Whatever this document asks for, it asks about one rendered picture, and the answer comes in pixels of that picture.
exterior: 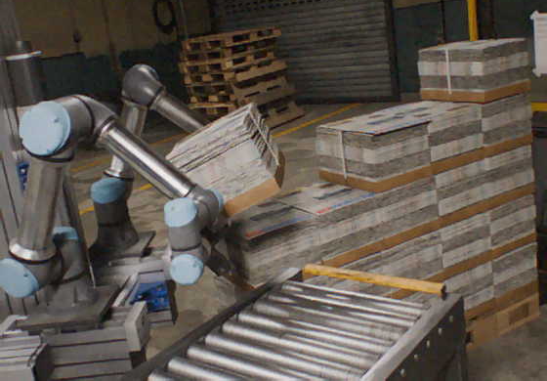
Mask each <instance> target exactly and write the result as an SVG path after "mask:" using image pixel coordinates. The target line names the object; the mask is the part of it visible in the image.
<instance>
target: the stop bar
mask: <svg viewBox="0 0 547 381"><path fill-rule="evenodd" d="M303 272H304V273H309V274H315V275H326V276H333V277H339V278H344V279H350V280H355V281H362V282H368V283H374V284H380V285H386V286H392V287H398V288H404V289H409V290H415V291H421V292H427V293H434V294H440V295H443V294H444V293H445V291H446V290H447V287H446V284H444V283H437V282H430V281H425V280H418V279H411V278H405V277H399V276H392V275H380V274H375V273H368V272H361V271H349V270H342V269H336V268H329V267H324V266H317V265H310V264H307V265H306V266H304V267H303Z"/></svg>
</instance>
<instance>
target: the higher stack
mask: <svg viewBox="0 0 547 381"><path fill-rule="evenodd" d="M491 40H492V41H490V40H473V41H464V42H456V43H452V44H447V45H442V46H438V47H433V48H429V49H425V50H421V51H418V53H419V54H418V62H419V63H418V71H419V74H421V75H419V78H420V79H419V80H420V83H421V87H422V88H420V90H433V91H449V93H450V94H451V91H460V92H487V91H491V90H495V89H499V88H501V87H505V86H509V85H513V84H517V83H520V82H524V81H528V80H529V78H530V74H529V72H530V70H529V64H527V43H526V42H527V39H521V38H516V39H499V40H494V39H491ZM530 99H531V97H530V94H529V93H519V94H515V95H511V96H508V97H504V98H501V99H498V100H494V101H491V102H487V103H471V102H455V101H437V100H427V101H424V102H421V103H425V102H426V103H442V104H448V103H450V104H451V105H466V106H479V107H481V108H482V111H481V115H482V119H481V122H482V124H481V125H482V126H483V127H482V133H483V145H484V147H486V148H488V147H491V146H494V145H497V144H500V143H502V142H506V141H509V140H512V139H515V138H518V137H521V136H524V135H527V134H530V133H531V127H532V126H531V123H532V122H530V121H531V119H530V118H531V117H532V113H531V111H532V106H531V105H530ZM531 152H532V150H531V146H530V145H524V146H521V147H518V148H513V149H510V150H507V151H504V152H501V153H498V154H496V155H493V156H490V157H485V158H484V161H485V166H486V167H485V170H486V171H485V175H486V176H485V179H486V181H485V183H486V184H488V190H489V194H488V199H494V198H495V197H498V196H501V195H502V194H505V193H508V192H510V191H515V190H517V189H520V188H523V187H526V186H528V185H531V184H534V181H535V180H534V173H533V171H534V170H533V167H532V156H531ZM534 200H535V199H534V195H533V194H529V195H526V196H523V197H521V198H518V199H515V200H513V201H510V202H508V203H505V204H502V205H501V206H498V207H495V208H493V209H488V210H486V211H487V212H490V235H491V245H492V247H491V249H492V250H494V249H496V248H498V247H500V246H502V245H505V244H507V243H509V242H512V241H514V240H517V239H519V238H521V237H524V236H526V235H528V234H531V233H534V232H535V229H536V227H535V226H536V224H535V223H536V222H535V217H536V210H535V209H536V208H535V207H536V206H535V205H534V202H533V201H534ZM537 245H538V244H537V242H531V243H529V244H527V245H524V246H522V247H520V248H518V249H515V250H513V251H511V252H508V253H506V254H504V255H501V256H500V257H498V258H496V259H493V260H491V261H489V262H491V266H492V271H493V272H494V274H493V276H494V280H495V281H494V287H493V288H494V295H493V296H495V298H496V304H497V298H498V297H500V296H502V295H504V294H506V293H508V292H510V291H512V290H514V289H516V288H518V287H521V286H523V285H525V284H527V283H529V282H531V281H533V280H536V279H537V277H538V271H537V266H538V265H537V261H536V260H537V259H536V258H537V257H536V255H537V253H538V252H537V251H538V250H537V249H538V247H537ZM493 310H495V313H496V323H497V333H496V334H497V336H499V335H501V334H503V333H505V332H507V331H509V330H511V329H513V328H515V327H516V326H518V325H520V324H522V323H524V322H526V321H528V320H530V319H532V318H535V317H537V316H539V315H540V312H539V290H538V288H537V287H536V288H534V289H532V290H530V291H529V292H527V293H525V294H523V295H521V296H519V297H517V298H515V299H513V300H510V301H508V302H506V303H504V304H502V305H500V306H498V307H497V308H494V309H493Z"/></svg>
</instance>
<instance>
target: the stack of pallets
mask: <svg viewBox="0 0 547 381"><path fill-rule="evenodd" d="M267 30H268V31H269V32H270V36H267V37H263V34H262V31H267ZM243 35H246V39H244V37H243ZM277 36H281V34H280V25H277V26H271V27H261V28H253V29H246V30H238V31H233V32H227V33H221V34H216V35H210V36H204V37H199V38H194V39H189V40H184V41H182V42H183V43H182V44H183V48H184V50H183V52H180V53H179V56H180V57H181V62H180V63H178V65H179V68H180V73H182V74H183V76H184V77H185V81H186V82H185V84H186V87H187V91H188V92H187V94H189V96H190V98H191V105H189V106H188V107H190V108H191V109H193V110H194V111H195V112H197V113H199V114H200V115H202V116H203V117H207V118H206V119H207V120H209V121H210V122H213V121H215V120H217V119H219V118H221V117H223V116H225V115H227V114H229V113H230V112H232V111H236V110H238V109H239V106H238V104H237V102H238V100H237V99H236V98H235V96H234V95H235V93H234V90H233V89H232V88H231V85H230V82H229V80H228V78H229V77H232V76H234V75H235V74H239V73H241V72H245V71H249V70H251V69H255V68H259V67H261V66H260V63H263V62H269V65H270V64H276V63H278V60H279V58H274V52H273V48H275V47H276V46H275V38H276V37H277ZM220 41H221V43H220ZM197 42H199V46H200V47H197V48H195V45H194V43H197ZM258 42H265V48H261V49H258V48H257V43H258ZM237 47H243V48H244V50H241V51H238V50H237ZM256 49H257V50H256ZM215 52H220V53H218V54H215ZM257 53H262V54H263V58H262V59H259V60H255V59H254V54H257ZM194 54H198V58H196V59H193V58H192V55H194ZM238 58H242V60H239V61H236V60H235V59H238ZM195 64H198V68H194V69H191V66H192V65H195ZM242 67H247V69H244V70H242ZM196 75H201V76H202V78H198V79H196V78H195V76H196ZM198 86H204V88H202V89H198ZM207 96H208V98H206V99H202V100H201V97H207ZM204 107H205V109H202V110H199V109H200V108H204Z"/></svg>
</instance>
